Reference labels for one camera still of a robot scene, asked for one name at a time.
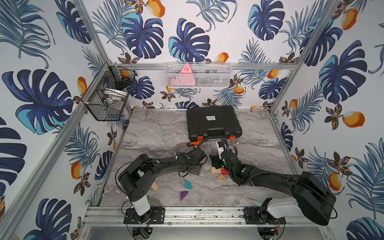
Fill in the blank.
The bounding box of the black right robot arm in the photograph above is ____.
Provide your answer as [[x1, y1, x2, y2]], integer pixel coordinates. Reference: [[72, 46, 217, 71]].
[[210, 150, 336, 226]]

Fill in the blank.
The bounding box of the black corner bracket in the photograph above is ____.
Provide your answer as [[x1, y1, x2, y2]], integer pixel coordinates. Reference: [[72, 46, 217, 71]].
[[123, 120, 130, 130]]

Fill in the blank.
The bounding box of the natural wood slanted block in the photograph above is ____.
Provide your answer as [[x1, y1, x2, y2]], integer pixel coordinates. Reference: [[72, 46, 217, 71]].
[[151, 183, 160, 192]]

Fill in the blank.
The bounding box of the red rectangular block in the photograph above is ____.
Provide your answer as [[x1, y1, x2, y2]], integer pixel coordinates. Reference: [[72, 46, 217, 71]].
[[221, 169, 229, 176]]

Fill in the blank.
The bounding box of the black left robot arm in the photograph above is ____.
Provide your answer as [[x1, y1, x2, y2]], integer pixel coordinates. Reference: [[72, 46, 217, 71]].
[[118, 147, 208, 217]]

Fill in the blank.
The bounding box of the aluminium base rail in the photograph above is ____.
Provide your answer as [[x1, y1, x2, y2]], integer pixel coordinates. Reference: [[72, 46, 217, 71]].
[[83, 207, 318, 228]]

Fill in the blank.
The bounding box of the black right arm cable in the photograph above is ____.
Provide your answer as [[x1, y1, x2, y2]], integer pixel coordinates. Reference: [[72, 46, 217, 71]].
[[221, 137, 239, 163]]

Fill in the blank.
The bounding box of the black wire basket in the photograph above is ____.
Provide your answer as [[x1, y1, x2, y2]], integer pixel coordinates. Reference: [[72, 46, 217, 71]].
[[82, 62, 138, 122]]

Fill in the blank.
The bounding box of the teal small triangle block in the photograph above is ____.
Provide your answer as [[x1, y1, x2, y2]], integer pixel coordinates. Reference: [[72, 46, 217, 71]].
[[185, 181, 192, 190]]

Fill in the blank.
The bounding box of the purple triangle block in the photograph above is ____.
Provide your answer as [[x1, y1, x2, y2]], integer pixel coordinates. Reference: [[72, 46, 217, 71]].
[[180, 191, 189, 201]]

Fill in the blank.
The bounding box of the natural wood triangle block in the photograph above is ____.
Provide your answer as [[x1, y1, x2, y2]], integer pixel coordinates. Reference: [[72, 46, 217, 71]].
[[217, 174, 227, 181]]

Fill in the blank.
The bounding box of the black plastic tool case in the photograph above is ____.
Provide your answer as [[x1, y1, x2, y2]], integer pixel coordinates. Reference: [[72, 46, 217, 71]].
[[186, 106, 243, 142]]

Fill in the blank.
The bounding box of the natural wood rectangular block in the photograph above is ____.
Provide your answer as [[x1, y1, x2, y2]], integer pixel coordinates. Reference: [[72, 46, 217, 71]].
[[211, 167, 222, 175]]

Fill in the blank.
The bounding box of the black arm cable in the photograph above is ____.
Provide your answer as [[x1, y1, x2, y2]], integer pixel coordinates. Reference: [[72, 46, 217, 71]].
[[221, 137, 239, 163], [193, 136, 217, 149]]

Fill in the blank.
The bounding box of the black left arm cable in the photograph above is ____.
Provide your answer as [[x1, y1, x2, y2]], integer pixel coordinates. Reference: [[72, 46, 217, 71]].
[[193, 136, 217, 149]]

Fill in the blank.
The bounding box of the pink triangle card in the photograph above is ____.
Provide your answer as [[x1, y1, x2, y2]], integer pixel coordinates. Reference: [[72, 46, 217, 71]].
[[175, 63, 196, 87]]

